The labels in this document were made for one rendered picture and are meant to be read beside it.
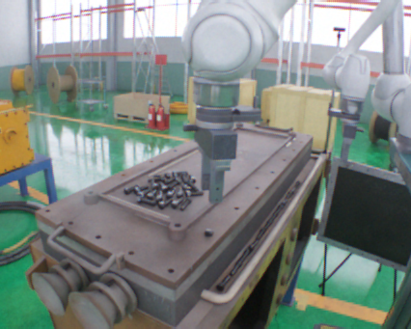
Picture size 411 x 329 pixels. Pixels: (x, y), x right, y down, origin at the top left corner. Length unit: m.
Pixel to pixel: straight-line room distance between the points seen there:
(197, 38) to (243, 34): 0.05
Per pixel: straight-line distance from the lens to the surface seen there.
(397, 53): 1.46
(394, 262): 2.04
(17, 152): 3.37
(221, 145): 0.58
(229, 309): 0.74
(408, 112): 1.32
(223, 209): 0.85
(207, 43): 0.38
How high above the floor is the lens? 1.77
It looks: 21 degrees down
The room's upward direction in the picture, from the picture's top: 2 degrees clockwise
